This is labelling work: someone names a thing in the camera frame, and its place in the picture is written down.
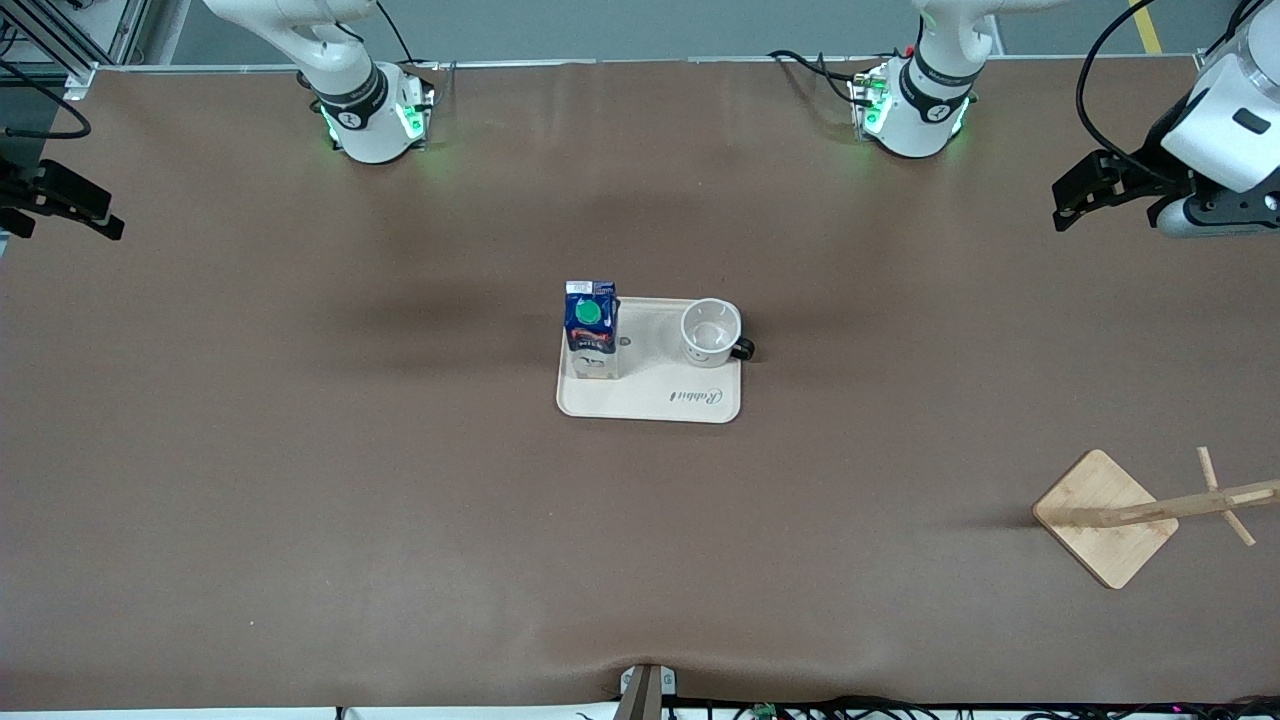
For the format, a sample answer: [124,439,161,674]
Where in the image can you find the black right base cable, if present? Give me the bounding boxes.
[375,0,441,71]

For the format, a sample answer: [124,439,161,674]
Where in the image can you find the brown table cover mat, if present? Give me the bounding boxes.
[0,58,1280,713]

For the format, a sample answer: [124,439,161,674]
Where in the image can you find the blue milk carton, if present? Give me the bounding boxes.
[563,280,621,382]

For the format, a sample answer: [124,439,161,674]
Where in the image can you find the wooden cup stand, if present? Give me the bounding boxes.
[1032,446,1280,590]

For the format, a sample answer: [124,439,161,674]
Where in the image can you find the white smiley cup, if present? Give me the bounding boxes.
[680,298,756,367]

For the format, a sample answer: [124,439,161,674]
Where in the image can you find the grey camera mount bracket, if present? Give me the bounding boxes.
[619,664,677,720]

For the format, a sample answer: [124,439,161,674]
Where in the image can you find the cream rabbit print tray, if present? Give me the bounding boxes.
[556,296,743,424]

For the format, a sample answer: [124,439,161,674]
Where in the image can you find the aluminium frame with struts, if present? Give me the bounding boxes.
[0,0,151,96]

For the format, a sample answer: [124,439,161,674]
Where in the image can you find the black left base cables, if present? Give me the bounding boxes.
[768,48,871,106]

